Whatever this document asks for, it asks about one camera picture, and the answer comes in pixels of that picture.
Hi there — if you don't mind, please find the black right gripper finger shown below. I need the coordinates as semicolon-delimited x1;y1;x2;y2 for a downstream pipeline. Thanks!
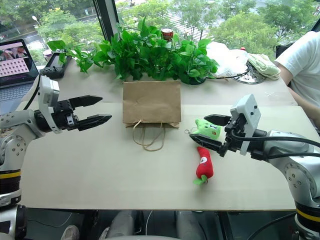
189;133;223;152
204;114;231;126

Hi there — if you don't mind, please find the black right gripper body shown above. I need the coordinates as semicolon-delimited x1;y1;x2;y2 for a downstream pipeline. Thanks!
219;113;247;158

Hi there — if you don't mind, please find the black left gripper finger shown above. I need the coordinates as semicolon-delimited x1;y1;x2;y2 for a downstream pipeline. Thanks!
68;95;104;109
76;114;113;132

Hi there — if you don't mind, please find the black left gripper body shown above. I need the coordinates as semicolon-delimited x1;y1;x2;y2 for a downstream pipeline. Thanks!
52;99;80;132

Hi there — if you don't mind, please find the brown paper bag with handles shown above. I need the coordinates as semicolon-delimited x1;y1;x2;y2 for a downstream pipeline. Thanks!
122;80;182;152

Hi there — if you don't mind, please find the white plastic bag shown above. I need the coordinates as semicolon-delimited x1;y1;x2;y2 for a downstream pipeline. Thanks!
206;41;251;78

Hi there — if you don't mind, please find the green plush toy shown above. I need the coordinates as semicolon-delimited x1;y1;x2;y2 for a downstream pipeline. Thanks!
184;118;223;141

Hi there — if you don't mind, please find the red chili plush toy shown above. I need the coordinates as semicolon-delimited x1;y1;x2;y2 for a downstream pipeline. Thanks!
192;146;216;186

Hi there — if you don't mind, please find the black handheld game controller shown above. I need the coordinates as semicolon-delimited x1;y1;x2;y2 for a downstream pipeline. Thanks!
39;51;73;80

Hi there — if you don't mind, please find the round metal tray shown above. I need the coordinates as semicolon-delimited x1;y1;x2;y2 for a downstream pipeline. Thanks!
232;62;266;85

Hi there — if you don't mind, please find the pale cup with lid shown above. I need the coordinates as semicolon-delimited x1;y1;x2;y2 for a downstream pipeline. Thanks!
42;49;53;63

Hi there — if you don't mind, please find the pale green folded cloth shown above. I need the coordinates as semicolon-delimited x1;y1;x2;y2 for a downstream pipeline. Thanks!
246;52;282;81

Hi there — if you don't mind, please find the green leafy potted plant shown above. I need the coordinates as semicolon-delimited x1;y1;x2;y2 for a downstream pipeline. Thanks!
47;16;220;86

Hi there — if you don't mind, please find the open grey laptop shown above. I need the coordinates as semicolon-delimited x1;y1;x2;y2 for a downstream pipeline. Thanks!
0;39;41;116

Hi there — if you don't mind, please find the grey rounded shape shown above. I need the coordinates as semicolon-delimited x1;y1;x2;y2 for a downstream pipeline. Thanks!
98;209;145;240
174;210;204;240

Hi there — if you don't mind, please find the person in white shirt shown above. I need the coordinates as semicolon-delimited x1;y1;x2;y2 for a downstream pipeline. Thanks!
273;31;320;134

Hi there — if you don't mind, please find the red drink can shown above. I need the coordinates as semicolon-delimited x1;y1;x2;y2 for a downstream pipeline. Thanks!
160;27;174;42

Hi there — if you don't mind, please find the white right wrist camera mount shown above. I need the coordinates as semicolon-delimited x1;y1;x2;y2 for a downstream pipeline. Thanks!
229;94;262;156

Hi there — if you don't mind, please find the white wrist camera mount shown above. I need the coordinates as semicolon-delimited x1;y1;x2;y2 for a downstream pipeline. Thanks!
229;94;262;156
38;75;61;135

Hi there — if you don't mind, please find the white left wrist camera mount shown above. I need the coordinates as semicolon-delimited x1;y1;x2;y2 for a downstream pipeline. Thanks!
38;75;61;135

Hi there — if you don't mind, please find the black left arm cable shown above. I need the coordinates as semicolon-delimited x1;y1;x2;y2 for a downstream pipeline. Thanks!
22;74;42;112

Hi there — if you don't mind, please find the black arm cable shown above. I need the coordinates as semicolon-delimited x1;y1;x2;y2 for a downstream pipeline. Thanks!
229;129;320;161
22;74;42;112

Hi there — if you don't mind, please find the thin black cable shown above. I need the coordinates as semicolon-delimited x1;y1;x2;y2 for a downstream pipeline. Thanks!
212;69;251;81

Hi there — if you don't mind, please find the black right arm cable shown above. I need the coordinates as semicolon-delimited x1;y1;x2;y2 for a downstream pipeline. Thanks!
229;129;320;161

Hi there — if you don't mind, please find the black window frame post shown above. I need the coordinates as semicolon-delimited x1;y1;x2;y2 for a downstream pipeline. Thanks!
92;0;121;44

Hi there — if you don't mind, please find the thin white cable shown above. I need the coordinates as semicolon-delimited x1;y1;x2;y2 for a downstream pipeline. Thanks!
145;210;154;236

